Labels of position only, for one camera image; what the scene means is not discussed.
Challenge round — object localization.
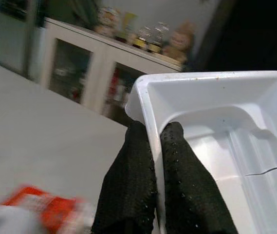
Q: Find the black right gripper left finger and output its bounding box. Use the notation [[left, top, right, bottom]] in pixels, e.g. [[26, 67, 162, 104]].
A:
[[91, 121, 158, 234]]

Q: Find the red white snack packet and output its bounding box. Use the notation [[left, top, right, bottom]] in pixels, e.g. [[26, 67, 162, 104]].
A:
[[0, 185, 95, 234]]

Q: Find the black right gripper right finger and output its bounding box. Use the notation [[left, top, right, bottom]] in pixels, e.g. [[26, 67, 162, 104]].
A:
[[159, 121, 239, 234]]

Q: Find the yellow green carton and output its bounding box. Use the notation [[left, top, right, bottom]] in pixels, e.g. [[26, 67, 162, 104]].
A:
[[115, 12, 138, 44]]

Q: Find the white plastic tray bin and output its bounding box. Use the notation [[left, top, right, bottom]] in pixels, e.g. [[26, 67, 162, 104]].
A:
[[125, 70, 277, 234]]

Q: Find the white glass-door cabinet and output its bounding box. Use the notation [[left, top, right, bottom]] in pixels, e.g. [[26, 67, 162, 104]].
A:
[[39, 17, 185, 122]]

